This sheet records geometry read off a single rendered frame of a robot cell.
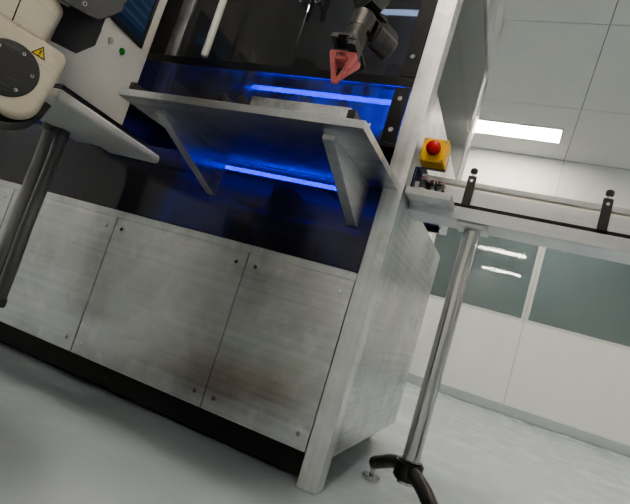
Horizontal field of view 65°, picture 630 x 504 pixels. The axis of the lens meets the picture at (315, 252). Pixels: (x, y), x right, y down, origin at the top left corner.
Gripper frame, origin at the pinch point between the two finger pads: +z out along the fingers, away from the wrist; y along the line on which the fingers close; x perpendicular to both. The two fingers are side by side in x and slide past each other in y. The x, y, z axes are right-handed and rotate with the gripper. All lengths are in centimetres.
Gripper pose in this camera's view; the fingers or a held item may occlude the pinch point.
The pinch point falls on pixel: (335, 80)
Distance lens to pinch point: 119.4
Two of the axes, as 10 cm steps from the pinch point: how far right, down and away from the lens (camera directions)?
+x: -8.9, -2.6, 3.8
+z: -3.8, 8.8, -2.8
